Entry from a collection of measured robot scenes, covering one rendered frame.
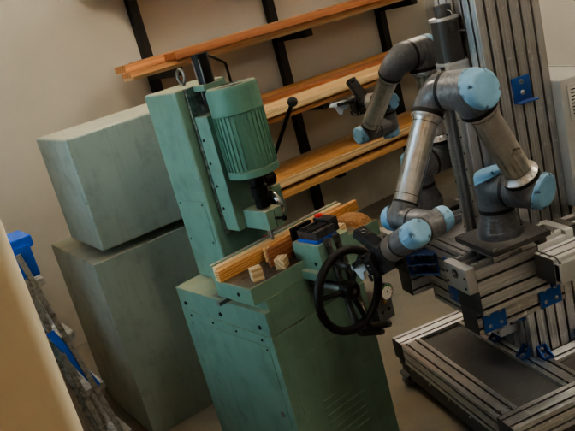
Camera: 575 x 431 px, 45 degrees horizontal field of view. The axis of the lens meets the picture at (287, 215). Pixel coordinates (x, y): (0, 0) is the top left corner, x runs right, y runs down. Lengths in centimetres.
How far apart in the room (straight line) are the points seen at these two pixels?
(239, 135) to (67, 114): 236
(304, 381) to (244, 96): 97
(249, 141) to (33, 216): 243
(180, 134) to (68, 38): 218
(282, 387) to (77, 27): 286
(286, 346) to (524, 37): 132
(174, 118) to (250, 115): 32
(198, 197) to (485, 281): 103
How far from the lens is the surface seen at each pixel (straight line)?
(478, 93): 200
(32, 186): 448
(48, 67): 451
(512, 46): 254
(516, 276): 244
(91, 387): 291
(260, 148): 230
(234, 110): 227
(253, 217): 243
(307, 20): 472
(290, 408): 244
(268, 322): 229
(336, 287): 227
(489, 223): 237
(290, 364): 238
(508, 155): 216
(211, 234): 256
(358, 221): 252
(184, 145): 249
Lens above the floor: 172
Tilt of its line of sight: 17 degrees down
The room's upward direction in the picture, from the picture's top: 15 degrees counter-clockwise
